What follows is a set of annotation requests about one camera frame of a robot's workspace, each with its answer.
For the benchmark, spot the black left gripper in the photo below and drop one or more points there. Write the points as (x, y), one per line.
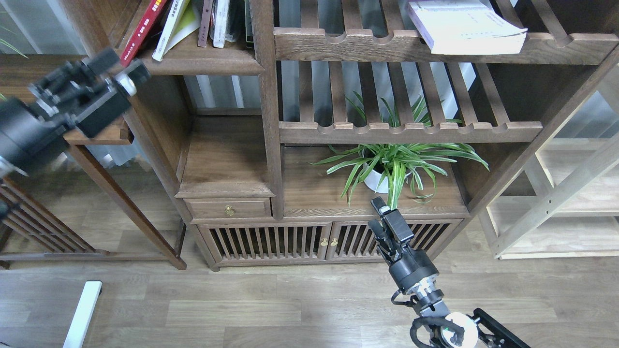
(29, 140)

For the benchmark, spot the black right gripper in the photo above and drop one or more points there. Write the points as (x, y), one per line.
(393, 234)

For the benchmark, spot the red cover book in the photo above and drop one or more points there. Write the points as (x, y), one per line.
(152, 12)

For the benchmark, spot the yellow green cover book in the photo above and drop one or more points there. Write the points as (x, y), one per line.
(183, 18)

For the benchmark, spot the white thick book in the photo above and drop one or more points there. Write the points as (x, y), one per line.
(464, 27)

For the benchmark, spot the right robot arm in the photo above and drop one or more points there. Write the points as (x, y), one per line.
(437, 327)

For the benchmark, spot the white plant pot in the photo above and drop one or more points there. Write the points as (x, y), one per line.
(373, 180)

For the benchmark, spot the green leaf at edge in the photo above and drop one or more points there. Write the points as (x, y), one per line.
(13, 49)

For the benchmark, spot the dark wooden bookshelf cabinet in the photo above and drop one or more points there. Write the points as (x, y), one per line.
(242, 127)

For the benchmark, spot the brown upright book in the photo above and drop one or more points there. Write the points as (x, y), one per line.
(204, 28)

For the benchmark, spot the dark slatted wooden rack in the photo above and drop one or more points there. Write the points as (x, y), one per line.
(21, 214)

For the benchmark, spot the white upright book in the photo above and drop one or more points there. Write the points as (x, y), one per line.
(221, 13)

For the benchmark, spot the brass drawer knob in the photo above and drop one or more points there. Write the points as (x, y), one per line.
(229, 210)

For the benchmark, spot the dark upright book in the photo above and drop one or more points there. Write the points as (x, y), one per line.
(249, 37)

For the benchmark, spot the white metal bar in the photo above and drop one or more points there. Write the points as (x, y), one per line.
(83, 313)

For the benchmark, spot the light wooden shelf frame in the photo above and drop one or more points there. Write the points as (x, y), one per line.
(573, 210)

